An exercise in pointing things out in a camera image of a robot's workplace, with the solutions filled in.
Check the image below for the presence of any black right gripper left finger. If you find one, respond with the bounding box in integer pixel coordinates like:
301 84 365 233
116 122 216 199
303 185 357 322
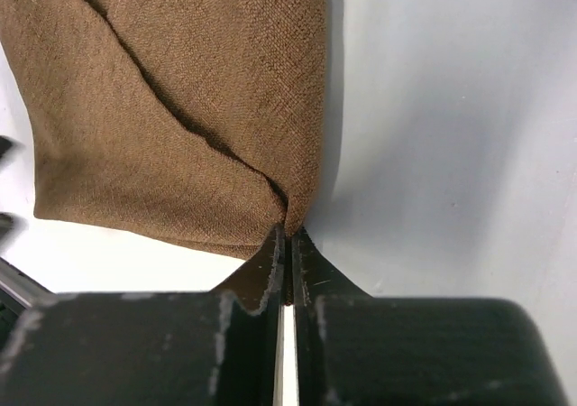
211 226 285 405

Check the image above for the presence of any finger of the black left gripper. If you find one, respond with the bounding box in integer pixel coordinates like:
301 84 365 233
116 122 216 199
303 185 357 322
0 212 19 239
0 135 18 162

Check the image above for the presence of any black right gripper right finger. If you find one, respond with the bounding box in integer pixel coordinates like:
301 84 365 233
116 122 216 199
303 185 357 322
290 228 370 405

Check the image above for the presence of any brown cloth napkin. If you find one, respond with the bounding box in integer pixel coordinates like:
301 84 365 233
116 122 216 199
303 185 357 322
1 0 327 292

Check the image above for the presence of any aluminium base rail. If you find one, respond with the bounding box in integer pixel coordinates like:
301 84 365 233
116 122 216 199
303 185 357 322
0 258 51 316

